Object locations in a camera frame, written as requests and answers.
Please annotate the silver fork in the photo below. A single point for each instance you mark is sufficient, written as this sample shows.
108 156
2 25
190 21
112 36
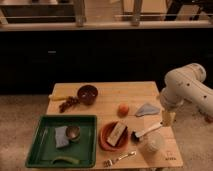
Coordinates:
111 162

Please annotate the blue sponge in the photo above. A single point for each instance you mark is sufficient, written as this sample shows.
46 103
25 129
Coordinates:
60 137

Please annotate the yellow banana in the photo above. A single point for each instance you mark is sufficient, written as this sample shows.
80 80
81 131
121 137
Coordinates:
57 98

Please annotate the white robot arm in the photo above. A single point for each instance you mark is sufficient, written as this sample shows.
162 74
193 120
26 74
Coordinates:
187 83

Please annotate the small metal cup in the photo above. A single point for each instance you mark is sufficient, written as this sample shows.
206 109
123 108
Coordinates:
73 133

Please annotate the orange bowl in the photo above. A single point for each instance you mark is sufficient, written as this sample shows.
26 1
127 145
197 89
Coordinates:
104 133

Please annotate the green pepper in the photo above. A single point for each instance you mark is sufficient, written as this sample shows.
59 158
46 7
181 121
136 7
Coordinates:
66 159

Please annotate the green plastic tray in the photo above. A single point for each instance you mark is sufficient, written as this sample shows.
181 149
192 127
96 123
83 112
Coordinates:
43 148

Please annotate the white handled brush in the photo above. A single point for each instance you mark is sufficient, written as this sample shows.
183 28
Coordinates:
136 135

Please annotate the wooden table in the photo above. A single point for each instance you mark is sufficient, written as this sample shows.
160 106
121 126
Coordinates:
105 108

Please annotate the purple bowl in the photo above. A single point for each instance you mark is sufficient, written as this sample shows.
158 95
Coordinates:
87 94

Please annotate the bunch of red grapes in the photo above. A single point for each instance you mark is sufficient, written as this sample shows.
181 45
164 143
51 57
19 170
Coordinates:
70 101

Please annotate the orange apple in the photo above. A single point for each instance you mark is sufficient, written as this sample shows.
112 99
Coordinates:
123 110

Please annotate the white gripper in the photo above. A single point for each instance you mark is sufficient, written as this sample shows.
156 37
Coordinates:
169 102

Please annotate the wooden block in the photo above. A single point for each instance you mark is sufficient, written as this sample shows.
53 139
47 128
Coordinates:
116 133

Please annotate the grey blue cloth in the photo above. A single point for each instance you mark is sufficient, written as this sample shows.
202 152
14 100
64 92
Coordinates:
147 109

